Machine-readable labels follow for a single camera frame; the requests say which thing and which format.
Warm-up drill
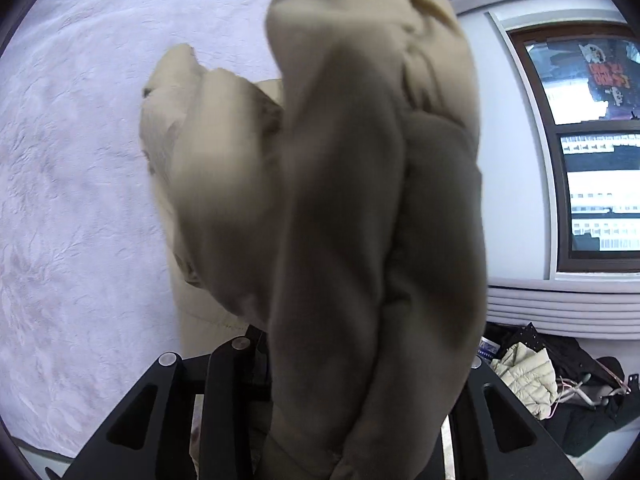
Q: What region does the lilac plush bed blanket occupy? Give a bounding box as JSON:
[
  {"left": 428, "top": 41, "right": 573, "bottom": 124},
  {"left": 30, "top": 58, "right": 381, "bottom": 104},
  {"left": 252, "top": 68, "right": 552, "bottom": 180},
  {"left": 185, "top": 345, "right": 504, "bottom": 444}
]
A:
[{"left": 0, "top": 0, "right": 301, "bottom": 461}]

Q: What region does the white wire hanger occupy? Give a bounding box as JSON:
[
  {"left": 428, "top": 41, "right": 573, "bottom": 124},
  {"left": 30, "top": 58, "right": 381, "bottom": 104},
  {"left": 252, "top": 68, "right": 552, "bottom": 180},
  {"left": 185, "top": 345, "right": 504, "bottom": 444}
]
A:
[{"left": 556, "top": 372, "right": 632, "bottom": 412}]

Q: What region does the white ribbed radiator cover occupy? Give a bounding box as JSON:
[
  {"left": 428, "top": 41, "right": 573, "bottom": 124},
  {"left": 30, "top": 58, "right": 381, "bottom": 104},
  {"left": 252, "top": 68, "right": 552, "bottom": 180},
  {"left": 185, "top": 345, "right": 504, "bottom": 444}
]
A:
[{"left": 486, "top": 282, "right": 640, "bottom": 338}]

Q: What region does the beige puffer jacket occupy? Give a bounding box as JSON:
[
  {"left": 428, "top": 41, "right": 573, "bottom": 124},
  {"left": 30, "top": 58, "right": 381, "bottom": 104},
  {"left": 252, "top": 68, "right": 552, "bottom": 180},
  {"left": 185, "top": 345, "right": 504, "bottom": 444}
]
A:
[{"left": 139, "top": 0, "right": 489, "bottom": 480}]

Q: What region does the dark framed window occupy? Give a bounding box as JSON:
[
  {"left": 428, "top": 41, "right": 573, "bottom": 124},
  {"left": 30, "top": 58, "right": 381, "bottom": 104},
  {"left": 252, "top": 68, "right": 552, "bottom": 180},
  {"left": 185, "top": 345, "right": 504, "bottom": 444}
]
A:
[{"left": 506, "top": 24, "right": 640, "bottom": 274}]

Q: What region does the dark window sticker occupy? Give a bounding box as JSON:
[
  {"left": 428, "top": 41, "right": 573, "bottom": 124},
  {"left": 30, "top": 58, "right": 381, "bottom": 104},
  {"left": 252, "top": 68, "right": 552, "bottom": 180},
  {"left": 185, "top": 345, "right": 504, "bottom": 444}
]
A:
[{"left": 579, "top": 40, "right": 632, "bottom": 107}]

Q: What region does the cream quilted jacket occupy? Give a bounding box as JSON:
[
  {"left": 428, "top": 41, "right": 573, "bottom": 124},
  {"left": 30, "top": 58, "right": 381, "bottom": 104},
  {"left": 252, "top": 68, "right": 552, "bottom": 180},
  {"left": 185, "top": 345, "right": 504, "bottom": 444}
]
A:
[{"left": 491, "top": 341, "right": 559, "bottom": 420}]

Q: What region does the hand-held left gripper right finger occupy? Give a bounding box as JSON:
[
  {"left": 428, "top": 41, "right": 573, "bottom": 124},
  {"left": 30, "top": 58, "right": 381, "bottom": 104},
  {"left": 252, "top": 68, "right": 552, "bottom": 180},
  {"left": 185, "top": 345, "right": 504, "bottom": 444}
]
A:
[{"left": 439, "top": 360, "right": 584, "bottom": 480}]

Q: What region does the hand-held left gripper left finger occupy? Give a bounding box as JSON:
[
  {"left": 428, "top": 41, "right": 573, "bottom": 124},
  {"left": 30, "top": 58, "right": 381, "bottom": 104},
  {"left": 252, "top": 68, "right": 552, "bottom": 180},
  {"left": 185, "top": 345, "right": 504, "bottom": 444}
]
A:
[{"left": 45, "top": 325, "right": 275, "bottom": 480}]

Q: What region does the black clothes pile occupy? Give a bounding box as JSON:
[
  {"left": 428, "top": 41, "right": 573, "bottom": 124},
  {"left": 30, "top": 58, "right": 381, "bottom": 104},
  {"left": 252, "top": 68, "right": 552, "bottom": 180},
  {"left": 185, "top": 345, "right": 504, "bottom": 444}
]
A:
[{"left": 482, "top": 321, "right": 640, "bottom": 458}]

